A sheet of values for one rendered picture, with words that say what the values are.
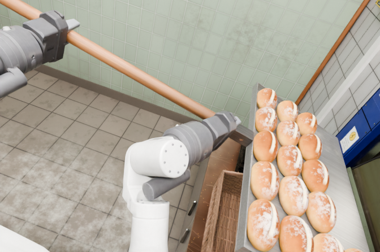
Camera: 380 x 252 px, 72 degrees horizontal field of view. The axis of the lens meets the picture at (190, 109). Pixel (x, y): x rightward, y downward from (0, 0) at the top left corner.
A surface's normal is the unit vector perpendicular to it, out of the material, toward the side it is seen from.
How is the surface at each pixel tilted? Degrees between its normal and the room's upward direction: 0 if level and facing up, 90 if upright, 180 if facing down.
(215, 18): 90
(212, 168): 0
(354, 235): 13
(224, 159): 0
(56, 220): 0
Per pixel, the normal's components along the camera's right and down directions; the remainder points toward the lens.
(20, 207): 0.24, -0.72
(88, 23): -0.24, 0.60
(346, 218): 0.44, -0.63
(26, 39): 0.72, -0.36
